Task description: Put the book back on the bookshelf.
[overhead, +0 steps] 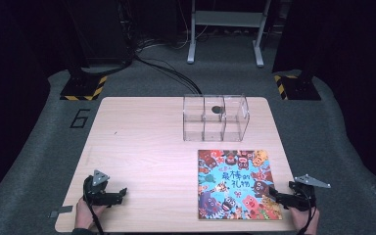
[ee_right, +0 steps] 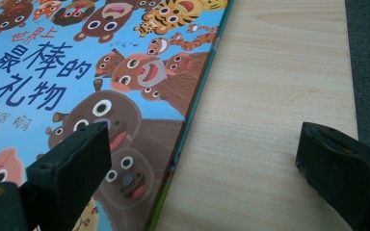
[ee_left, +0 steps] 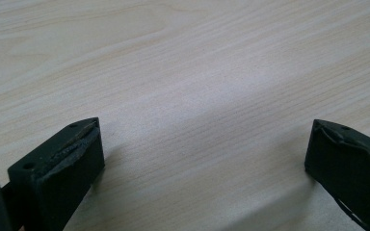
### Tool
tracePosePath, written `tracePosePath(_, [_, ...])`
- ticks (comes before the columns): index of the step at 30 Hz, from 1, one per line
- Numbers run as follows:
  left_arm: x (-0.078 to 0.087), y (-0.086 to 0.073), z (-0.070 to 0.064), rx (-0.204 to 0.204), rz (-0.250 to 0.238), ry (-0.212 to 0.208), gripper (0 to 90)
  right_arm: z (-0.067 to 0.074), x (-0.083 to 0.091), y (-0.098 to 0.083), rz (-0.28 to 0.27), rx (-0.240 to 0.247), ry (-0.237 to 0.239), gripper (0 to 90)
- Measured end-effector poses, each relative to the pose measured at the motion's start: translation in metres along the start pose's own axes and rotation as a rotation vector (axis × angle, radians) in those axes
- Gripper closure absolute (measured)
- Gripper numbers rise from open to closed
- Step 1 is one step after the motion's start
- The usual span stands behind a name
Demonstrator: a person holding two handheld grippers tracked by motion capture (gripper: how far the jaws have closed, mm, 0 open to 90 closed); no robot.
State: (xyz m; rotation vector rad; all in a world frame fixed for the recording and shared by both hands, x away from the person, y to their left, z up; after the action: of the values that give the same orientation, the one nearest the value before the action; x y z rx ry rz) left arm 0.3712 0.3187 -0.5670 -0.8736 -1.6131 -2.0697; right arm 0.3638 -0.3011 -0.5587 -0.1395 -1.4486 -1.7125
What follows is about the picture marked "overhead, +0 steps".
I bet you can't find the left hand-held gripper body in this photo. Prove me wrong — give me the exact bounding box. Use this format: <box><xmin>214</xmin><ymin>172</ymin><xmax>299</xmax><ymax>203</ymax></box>
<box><xmin>82</xmin><ymin>169</ymin><xmax>119</xmax><ymax>208</ymax></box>

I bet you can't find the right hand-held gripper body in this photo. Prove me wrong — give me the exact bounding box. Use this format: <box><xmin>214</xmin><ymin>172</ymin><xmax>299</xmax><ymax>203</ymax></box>
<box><xmin>287</xmin><ymin>173</ymin><xmax>332</xmax><ymax>212</ymax></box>

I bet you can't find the colourful picture book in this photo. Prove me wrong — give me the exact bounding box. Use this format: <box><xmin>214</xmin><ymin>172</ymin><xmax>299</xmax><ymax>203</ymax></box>
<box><xmin>197</xmin><ymin>149</ymin><xmax>283</xmax><ymax>220</ymax></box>

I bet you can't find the clear acrylic divided organizer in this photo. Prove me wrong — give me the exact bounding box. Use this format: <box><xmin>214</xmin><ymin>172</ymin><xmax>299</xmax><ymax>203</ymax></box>
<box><xmin>182</xmin><ymin>93</ymin><xmax>251</xmax><ymax>143</ymax></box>

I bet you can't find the person's right hand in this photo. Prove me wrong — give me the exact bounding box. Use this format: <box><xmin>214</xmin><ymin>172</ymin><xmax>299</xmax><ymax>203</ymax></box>
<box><xmin>288</xmin><ymin>205</ymin><xmax>321</xmax><ymax>235</ymax></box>

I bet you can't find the person's left hand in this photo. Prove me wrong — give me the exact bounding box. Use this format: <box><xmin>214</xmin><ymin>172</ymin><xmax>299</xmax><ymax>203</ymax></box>
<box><xmin>73</xmin><ymin>196</ymin><xmax>107</xmax><ymax>230</ymax></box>

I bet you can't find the grey tape piece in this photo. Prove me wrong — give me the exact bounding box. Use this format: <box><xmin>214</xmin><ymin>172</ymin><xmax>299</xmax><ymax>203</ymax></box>
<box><xmin>48</xmin><ymin>205</ymin><xmax>74</xmax><ymax>218</ymax></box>

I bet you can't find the black yellow-striped stand base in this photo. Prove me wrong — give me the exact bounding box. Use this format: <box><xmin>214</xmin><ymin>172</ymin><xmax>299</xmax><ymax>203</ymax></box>
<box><xmin>272</xmin><ymin>73</ymin><xmax>322</xmax><ymax>101</ymax></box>
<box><xmin>59</xmin><ymin>72</ymin><xmax>108</xmax><ymax>102</ymax></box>

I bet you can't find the dark cabinet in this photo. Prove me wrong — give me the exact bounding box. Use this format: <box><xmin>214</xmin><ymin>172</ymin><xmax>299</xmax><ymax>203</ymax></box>
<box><xmin>63</xmin><ymin>0</ymin><xmax>133</xmax><ymax>68</ymax></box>

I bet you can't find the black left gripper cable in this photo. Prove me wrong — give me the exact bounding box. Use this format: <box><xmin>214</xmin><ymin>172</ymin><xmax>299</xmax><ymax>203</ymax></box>
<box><xmin>82</xmin><ymin>175</ymin><xmax>106</xmax><ymax>235</ymax></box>

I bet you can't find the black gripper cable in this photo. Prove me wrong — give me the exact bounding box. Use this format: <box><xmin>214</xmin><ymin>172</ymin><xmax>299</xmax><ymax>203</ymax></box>
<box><xmin>82</xmin><ymin>175</ymin><xmax>106</xmax><ymax>235</ymax></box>
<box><xmin>295</xmin><ymin>189</ymin><xmax>319</xmax><ymax>235</ymax></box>

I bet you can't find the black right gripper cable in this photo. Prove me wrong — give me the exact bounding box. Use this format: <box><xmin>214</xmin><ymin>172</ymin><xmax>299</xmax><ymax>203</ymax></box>
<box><xmin>295</xmin><ymin>189</ymin><xmax>319</xmax><ymax>235</ymax></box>

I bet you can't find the black floor cable bundle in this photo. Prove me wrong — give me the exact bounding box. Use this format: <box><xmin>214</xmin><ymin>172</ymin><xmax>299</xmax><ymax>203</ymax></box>
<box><xmin>133</xmin><ymin>38</ymin><xmax>204</xmax><ymax>96</ymax></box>

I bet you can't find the white metal stand frame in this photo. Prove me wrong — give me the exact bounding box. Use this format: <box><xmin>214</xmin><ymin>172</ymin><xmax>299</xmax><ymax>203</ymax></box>
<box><xmin>186</xmin><ymin>0</ymin><xmax>272</xmax><ymax>69</ymax></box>

